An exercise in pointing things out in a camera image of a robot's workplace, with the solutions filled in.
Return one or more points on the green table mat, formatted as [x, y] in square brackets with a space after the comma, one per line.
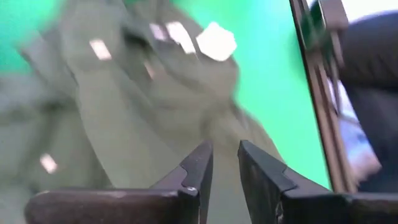
[273, 77]

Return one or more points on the black table frame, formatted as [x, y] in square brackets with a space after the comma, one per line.
[323, 109]

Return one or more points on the dark green garment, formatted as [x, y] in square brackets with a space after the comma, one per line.
[124, 109]

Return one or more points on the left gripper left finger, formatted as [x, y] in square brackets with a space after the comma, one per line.
[171, 202]

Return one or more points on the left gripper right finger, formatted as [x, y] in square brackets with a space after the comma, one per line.
[280, 202]

